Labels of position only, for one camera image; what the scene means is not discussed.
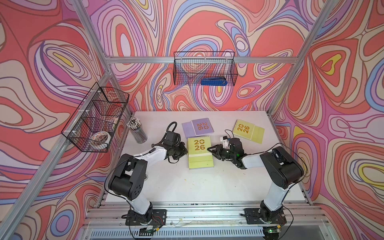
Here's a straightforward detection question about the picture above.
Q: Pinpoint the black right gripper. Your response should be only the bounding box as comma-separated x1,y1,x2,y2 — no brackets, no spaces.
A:
207,144,236,161

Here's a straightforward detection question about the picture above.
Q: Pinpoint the green desk calendar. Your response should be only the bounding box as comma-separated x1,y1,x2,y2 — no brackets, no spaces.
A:
188,136,214,170
232,120,265,144

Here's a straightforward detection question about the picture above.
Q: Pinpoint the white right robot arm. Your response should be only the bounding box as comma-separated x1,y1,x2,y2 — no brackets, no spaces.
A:
208,138,305,212

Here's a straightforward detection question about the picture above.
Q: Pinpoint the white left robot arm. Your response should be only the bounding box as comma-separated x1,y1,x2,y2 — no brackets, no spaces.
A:
105,131,188,215

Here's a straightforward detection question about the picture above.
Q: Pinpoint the purple desk calendar far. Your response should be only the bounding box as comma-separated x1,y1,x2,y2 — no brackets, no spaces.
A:
182,118,214,139

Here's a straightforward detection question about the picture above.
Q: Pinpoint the clear cup of coloured pencils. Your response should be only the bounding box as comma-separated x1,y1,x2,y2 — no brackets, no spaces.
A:
127,117,148,144

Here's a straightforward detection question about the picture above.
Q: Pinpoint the blue pouch in basket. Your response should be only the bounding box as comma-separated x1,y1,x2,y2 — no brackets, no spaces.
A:
200,77,228,87

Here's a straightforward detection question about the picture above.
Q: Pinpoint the tape roll in basket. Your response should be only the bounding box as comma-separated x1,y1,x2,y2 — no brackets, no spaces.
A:
90,131,112,149

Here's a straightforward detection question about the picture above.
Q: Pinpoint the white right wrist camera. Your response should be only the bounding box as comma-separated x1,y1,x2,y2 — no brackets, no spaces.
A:
220,136,231,149

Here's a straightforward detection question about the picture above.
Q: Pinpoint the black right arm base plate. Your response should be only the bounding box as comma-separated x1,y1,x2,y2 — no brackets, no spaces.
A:
240,207,287,226

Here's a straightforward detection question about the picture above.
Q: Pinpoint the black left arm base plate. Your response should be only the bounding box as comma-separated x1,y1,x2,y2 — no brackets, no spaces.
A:
124,209,167,226

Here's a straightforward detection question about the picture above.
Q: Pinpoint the black wire basket back wall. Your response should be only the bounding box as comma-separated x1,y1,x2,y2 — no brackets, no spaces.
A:
173,50,238,87

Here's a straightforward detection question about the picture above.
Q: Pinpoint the black wire basket wall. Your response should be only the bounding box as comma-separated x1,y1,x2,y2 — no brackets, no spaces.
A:
173,50,238,87
61,83,130,153

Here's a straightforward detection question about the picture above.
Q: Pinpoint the black wire basket left wall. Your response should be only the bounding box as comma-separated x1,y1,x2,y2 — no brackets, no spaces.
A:
61,83,130,153

